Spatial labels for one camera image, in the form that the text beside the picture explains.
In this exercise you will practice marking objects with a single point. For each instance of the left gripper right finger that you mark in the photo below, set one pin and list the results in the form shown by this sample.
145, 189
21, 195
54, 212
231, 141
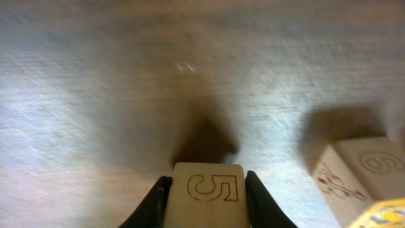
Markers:
263, 210

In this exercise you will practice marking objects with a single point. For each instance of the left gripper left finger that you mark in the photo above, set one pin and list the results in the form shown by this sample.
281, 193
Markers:
151, 210

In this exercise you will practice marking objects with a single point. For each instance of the yellow S block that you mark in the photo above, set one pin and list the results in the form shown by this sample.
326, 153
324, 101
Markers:
207, 195
362, 182

